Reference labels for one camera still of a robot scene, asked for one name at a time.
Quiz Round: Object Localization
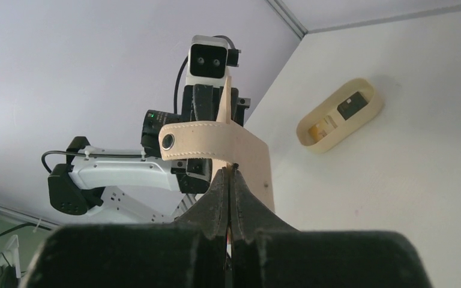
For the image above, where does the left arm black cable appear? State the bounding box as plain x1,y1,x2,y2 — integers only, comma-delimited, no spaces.
41,35,237,175

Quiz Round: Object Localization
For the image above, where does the aluminium frame rail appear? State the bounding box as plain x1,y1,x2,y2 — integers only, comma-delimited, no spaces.
305,4,461,35
265,0,308,40

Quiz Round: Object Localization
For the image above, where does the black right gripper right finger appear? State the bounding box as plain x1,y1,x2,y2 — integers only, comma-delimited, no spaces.
230,167,432,287

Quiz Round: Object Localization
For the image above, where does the gold VIP card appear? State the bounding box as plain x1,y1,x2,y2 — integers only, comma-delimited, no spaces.
309,115,338,143

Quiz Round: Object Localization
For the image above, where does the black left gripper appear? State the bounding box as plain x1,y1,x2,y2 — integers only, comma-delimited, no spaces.
140,84,251,195

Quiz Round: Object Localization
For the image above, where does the aluminium frame rail back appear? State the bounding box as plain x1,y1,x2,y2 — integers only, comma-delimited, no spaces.
305,4,461,35

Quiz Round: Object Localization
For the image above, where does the aluminium frame rail left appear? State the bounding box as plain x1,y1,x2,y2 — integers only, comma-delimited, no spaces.
265,0,308,40

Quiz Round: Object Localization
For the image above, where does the black VIP card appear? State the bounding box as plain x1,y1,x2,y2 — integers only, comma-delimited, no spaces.
337,92,369,120

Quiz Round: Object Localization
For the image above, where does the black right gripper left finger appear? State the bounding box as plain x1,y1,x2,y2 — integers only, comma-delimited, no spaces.
22,168,230,287

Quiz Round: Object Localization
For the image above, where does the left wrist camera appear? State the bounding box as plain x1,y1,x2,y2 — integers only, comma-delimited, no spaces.
185,35,241,88

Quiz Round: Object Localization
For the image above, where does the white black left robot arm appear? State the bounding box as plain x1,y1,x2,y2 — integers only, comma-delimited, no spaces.
47,84,223,223

